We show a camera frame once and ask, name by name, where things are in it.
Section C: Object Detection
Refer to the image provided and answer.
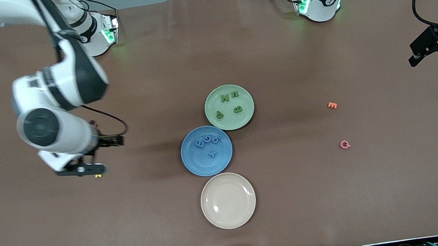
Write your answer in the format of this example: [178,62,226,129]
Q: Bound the blue round plate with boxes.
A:
[177,122,237,180]

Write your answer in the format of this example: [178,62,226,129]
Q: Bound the green round plate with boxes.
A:
[201,81,258,135]

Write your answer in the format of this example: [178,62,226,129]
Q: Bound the beige round plate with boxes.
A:
[197,169,260,233]

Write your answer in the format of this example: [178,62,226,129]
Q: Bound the brown table cover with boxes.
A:
[0,0,438,246]

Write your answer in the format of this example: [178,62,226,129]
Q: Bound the black right arm base cable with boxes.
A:
[60,0,121,38]

